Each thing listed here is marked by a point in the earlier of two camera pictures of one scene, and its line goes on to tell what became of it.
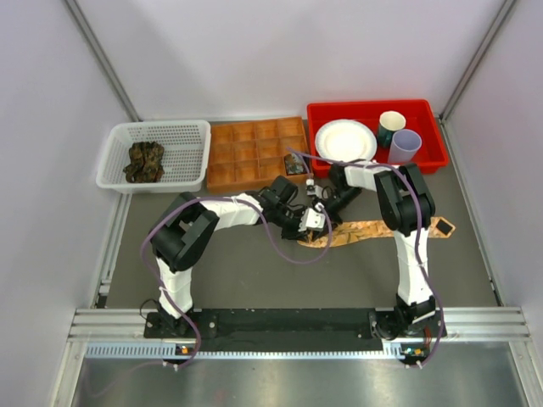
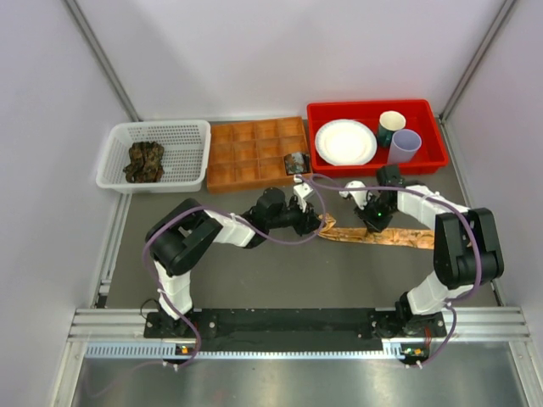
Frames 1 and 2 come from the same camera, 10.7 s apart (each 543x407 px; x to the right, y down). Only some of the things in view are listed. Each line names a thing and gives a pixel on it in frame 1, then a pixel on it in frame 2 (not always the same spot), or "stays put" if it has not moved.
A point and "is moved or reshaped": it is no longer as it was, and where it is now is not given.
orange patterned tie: (345, 231) is moved or reshaped
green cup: (389, 122) stays put
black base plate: (290, 331) stays put
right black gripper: (334, 220) → (371, 224)
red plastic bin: (416, 113) stays put
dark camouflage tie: (146, 163) stays put
